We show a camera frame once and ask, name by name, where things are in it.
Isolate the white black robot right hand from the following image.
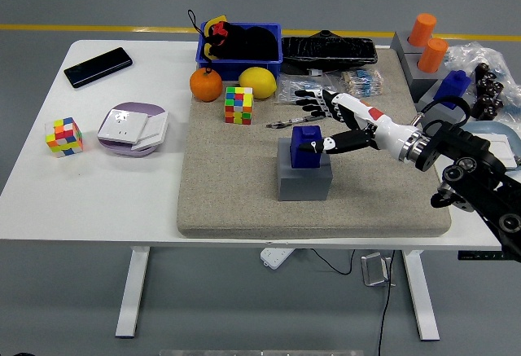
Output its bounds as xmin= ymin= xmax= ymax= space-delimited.
xmin=293 ymin=89 xmax=419 ymax=157

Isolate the blue square seal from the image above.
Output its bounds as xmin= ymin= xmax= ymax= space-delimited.
xmin=290 ymin=125 xmax=322 ymax=169
xmin=433 ymin=69 xmax=472 ymax=109

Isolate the grey square seal holder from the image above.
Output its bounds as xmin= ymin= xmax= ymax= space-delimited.
xmin=415 ymin=85 xmax=476 ymax=125
xmin=276 ymin=138 xmax=334 ymax=201

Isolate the grey round seal holder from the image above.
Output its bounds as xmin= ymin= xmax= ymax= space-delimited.
xmin=390 ymin=30 xmax=432 ymax=58
xmin=401 ymin=51 xmax=449 ymax=103

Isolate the orange round seal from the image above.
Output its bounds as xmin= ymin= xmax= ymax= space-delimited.
xmin=417 ymin=37 xmax=449 ymax=73
xmin=407 ymin=13 xmax=437 ymax=47

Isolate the clear bag of resistors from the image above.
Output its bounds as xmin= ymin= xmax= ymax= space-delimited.
xmin=337 ymin=68 xmax=386 ymax=99
xmin=274 ymin=73 xmax=339 ymax=108

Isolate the black wrapped keyboard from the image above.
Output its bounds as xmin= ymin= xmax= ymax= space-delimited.
xmin=280 ymin=29 xmax=379 ymax=75

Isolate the black silver pen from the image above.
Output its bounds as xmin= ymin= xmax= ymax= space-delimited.
xmin=266 ymin=113 xmax=322 ymax=130

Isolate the crumpled clear plastic bag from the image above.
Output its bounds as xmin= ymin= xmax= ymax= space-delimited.
xmin=443 ymin=40 xmax=521 ymax=129

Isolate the cluster of black knobs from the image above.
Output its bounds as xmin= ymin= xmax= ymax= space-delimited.
xmin=471 ymin=62 xmax=506 ymax=121

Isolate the light blue plate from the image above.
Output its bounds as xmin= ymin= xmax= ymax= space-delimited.
xmin=463 ymin=121 xmax=521 ymax=169

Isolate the yellow lemon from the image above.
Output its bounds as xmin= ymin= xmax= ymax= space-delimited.
xmin=238 ymin=66 xmax=278 ymax=99

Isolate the colourful puzzle cube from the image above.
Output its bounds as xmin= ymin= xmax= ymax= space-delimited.
xmin=223 ymin=86 xmax=254 ymax=125
xmin=45 ymin=117 xmax=85 ymax=159

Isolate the black table control panel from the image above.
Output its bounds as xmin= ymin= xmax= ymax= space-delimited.
xmin=457 ymin=250 xmax=506 ymax=261

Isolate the white power strip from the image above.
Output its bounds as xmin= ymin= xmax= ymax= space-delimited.
xmin=260 ymin=247 xmax=295 ymax=270

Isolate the white table leg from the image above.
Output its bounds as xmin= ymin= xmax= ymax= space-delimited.
xmin=115 ymin=246 xmax=151 ymax=339
xmin=401 ymin=249 xmax=441 ymax=341

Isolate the blue plastic bin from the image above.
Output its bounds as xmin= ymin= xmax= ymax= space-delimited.
xmin=195 ymin=22 xmax=282 ymax=82

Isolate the grey-brown mat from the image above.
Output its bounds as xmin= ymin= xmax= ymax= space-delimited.
xmin=177 ymin=48 xmax=452 ymax=240

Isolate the orange fruit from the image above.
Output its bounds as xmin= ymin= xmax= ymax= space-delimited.
xmin=189 ymin=67 xmax=224 ymax=103

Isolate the yellow flat piece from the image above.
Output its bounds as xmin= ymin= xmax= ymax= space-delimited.
xmin=202 ymin=15 xmax=228 ymax=59

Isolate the purple plate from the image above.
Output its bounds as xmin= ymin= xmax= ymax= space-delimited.
xmin=96 ymin=102 xmax=169 ymax=158

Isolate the black smartphone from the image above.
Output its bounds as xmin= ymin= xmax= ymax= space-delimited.
xmin=63 ymin=46 xmax=134 ymax=90

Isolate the white wall switch panel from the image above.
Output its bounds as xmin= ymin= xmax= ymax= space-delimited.
xmin=130 ymin=111 xmax=169 ymax=152
xmin=486 ymin=134 xmax=516 ymax=166

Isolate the black drawstring pouch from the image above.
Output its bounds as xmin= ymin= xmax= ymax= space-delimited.
xmin=186 ymin=9 xmax=278 ymax=62

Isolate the black power cable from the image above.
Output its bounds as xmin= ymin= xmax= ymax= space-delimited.
xmin=311 ymin=248 xmax=396 ymax=356

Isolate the white wall socket panel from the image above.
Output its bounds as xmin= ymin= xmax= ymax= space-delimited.
xmin=99 ymin=109 xmax=150 ymax=145

